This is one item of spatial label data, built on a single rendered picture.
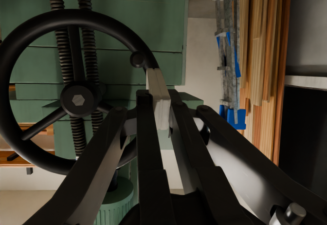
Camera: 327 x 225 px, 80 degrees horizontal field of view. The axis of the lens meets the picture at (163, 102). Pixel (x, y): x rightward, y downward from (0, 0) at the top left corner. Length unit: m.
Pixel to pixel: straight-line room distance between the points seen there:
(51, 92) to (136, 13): 0.29
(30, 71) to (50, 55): 0.06
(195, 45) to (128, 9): 2.56
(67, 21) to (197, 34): 2.80
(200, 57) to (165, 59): 2.54
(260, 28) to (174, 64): 1.42
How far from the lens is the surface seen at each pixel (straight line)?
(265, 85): 1.84
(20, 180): 4.03
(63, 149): 0.49
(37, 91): 0.58
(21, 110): 0.61
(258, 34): 1.83
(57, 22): 0.37
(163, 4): 0.56
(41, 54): 0.58
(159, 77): 0.19
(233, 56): 1.37
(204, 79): 3.08
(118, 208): 0.78
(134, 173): 1.00
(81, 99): 0.34
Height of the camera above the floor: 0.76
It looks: 9 degrees up
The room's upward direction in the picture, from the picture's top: 178 degrees counter-clockwise
